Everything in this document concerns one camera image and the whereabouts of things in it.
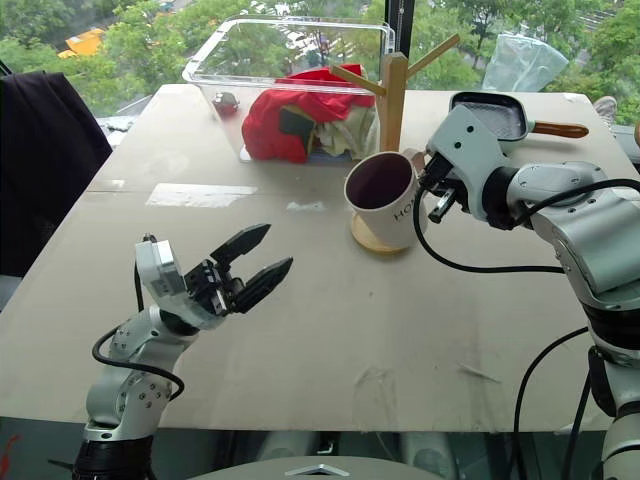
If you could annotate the small dark red object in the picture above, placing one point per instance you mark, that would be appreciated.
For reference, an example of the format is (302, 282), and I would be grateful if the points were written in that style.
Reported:
(226, 104)

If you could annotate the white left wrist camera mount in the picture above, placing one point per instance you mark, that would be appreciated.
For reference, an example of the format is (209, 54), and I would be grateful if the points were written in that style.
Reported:
(160, 270)

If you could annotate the pale yellowish cloth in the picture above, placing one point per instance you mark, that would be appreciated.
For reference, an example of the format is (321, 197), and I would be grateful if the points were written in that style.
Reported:
(357, 132)

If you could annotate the pale blue plastic bag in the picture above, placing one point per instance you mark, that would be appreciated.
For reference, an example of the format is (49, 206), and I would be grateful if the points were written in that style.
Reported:
(525, 62)

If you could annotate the white mug with dark inside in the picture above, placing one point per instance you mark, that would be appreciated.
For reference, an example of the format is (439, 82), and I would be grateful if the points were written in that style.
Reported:
(390, 210)

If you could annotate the red cloth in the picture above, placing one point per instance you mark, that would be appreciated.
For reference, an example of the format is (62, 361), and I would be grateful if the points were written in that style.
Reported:
(270, 130)

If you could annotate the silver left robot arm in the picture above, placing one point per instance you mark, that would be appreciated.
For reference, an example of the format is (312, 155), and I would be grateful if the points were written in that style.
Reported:
(130, 395)

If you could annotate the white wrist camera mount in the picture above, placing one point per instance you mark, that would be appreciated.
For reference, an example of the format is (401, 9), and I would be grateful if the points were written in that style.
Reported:
(470, 150)
(160, 270)

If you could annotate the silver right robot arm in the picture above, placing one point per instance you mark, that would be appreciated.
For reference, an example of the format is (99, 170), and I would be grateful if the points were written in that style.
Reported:
(590, 235)

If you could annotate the yellow vehicle outside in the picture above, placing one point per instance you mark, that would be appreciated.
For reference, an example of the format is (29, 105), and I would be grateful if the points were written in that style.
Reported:
(82, 42)

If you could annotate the clear plastic bin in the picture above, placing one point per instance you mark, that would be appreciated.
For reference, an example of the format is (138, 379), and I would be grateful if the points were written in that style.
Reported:
(210, 75)

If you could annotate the grey rounded robot torso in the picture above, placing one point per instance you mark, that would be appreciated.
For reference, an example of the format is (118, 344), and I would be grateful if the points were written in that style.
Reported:
(250, 470)

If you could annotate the wooden mug tree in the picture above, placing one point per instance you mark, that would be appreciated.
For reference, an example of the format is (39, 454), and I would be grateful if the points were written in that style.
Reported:
(394, 100)

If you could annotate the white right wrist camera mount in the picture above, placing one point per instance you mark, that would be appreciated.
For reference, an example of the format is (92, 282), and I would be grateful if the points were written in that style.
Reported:
(470, 150)

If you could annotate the black window frame post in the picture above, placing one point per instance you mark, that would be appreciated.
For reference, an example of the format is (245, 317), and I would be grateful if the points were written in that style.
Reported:
(400, 25)

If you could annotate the clear tape strip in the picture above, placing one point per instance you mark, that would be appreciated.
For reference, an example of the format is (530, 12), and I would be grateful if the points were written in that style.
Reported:
(200, 196)

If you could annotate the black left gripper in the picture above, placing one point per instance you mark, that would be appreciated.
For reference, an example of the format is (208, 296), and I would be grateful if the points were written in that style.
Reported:
(212, 287)

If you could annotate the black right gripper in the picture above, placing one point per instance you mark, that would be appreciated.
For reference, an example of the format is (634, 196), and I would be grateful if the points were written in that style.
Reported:
(446, 187)

